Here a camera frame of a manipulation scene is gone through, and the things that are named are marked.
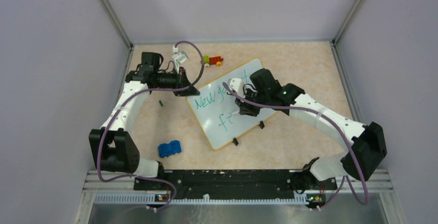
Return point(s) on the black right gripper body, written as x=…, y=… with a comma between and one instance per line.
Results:
x=258, y=98

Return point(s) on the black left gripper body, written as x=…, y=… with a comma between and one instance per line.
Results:
x=173, y=82

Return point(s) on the yellow-framed whiteboard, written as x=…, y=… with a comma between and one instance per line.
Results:
x=213, y=106

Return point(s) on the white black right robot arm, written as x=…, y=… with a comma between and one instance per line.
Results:
x=364, y=145

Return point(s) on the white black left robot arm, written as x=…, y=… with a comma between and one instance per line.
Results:
x=112, y=146

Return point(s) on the black whiteboard clip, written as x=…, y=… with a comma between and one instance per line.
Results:
x=261, y=125
x=235, y=142

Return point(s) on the red toy train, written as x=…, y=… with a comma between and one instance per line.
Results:
x=215, y=60

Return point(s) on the blue toy car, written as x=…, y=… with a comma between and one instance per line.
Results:
x=168, y=149

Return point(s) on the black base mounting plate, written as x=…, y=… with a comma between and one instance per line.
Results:
x=236, y=184

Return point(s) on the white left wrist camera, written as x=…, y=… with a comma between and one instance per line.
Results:
x=179, y=57

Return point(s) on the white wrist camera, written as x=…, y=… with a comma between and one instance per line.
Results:
x=179, y=57
x=236, y=85

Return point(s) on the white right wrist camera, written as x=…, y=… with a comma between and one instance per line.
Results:
x=236, y=85

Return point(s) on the aluminium frame rail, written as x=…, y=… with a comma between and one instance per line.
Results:
x=120, y=190

